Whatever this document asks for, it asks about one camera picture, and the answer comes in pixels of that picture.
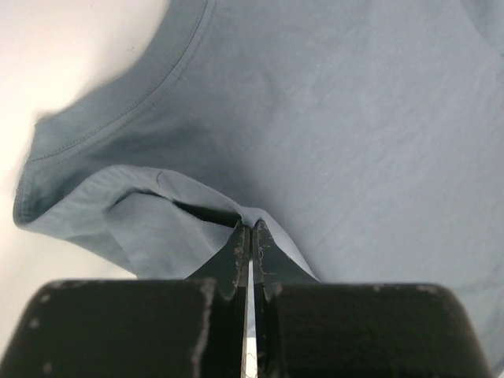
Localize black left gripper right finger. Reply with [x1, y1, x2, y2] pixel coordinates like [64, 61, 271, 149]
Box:
[250, 221, 493, 377]

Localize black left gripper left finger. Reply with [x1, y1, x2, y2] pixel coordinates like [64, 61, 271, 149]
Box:
[13, 224, 250, 377]

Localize light blue t shirt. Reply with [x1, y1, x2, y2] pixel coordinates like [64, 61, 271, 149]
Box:
[13, 1, 503, 373]

